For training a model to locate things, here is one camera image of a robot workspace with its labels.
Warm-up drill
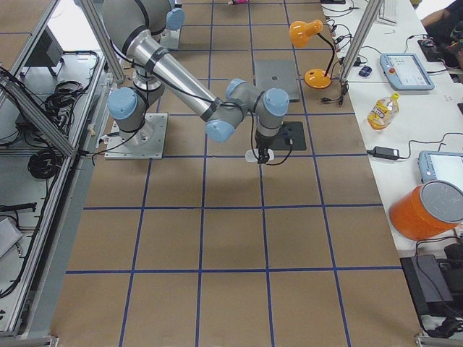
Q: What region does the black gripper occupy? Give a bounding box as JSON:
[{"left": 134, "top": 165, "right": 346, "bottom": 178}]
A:
[{"left": 255, "top": 132, "right": 276, "bottom": 164}]

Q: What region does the white computer mouse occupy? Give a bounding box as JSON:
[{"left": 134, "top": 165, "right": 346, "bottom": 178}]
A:
[{"left": 245, "top": 148, "right": 275, "bottom": 163}]

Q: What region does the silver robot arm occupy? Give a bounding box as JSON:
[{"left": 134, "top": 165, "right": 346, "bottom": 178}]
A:
[
  {"left": 144, "top": 0, "right": 185, "bottom": 51},
  {"left": 103, "top": 1, "right": 289, "bottom": 165}
]

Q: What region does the black mousepad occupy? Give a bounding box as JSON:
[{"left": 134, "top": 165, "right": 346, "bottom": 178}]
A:
[{"left": 271, "top": 121, "right": 307, "bottom": 151}]

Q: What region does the blue computer mouse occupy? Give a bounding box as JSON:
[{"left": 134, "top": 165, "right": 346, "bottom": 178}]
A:
[{"left": 358, "top": 66, "right": 372, "bottom": 77}]

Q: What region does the silver apple laptop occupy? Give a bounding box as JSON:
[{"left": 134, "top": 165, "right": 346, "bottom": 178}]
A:
[{"left": 255, "top": 59, "right": 300, "bottom": 102}]

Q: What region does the black power adapter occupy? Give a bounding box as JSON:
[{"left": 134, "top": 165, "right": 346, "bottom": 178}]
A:
[{"left": 367, "top": 146, "right": 400, "bottom": 160}]

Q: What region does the yellow drink bottle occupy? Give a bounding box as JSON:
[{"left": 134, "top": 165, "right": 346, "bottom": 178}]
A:
[{"left": 367, "top": 93, "right": 400, "bottom": 130}]

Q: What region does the orange desk lamp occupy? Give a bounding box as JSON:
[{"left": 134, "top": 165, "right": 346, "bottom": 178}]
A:
[{"left": 289, "top": 20, "right": 335, "bottom": 90}]

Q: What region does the upper teach pendant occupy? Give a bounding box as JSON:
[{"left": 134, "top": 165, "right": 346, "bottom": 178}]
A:
[{"left": 379, "top": 53, "right": 435, "bottom": 91}]

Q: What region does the teach pendant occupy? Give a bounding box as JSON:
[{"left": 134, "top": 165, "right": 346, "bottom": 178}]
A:
[
  {"left": 418, "top": 150, "right": 462, "bottom": 189},
  {"left": 379, "top": 53, "right": 435, "bottom": 91}
]

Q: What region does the lower teach pendant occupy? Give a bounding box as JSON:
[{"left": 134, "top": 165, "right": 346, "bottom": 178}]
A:
[{"left": 418, "top": 150, "right": 462, "bottom": 189}]

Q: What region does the orange cylindrical container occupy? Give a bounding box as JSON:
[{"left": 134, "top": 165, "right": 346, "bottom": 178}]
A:
[{"left": 388, "top": 180, "right": 462, "bottom": 241}]

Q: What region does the white keyboard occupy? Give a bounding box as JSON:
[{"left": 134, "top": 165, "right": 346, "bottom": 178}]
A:
[{"left": 377, "top": 0, "right": 398, "bottom": 25}]

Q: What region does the black box on floor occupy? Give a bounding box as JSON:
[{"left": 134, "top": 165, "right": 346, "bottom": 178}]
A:
[{"left": 400, "top": 254, "right": 462, "bottom": 317}]

